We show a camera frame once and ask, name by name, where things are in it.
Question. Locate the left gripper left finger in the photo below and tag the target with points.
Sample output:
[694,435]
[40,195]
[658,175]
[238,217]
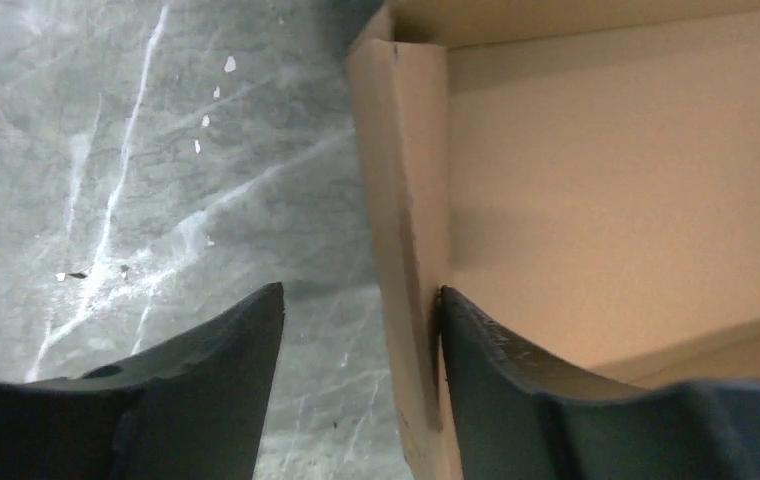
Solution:
[192,407]

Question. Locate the brown cardboard box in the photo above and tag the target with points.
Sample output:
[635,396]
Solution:
[586,172]

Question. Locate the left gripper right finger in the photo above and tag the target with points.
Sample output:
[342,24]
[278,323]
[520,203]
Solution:
[521,412]

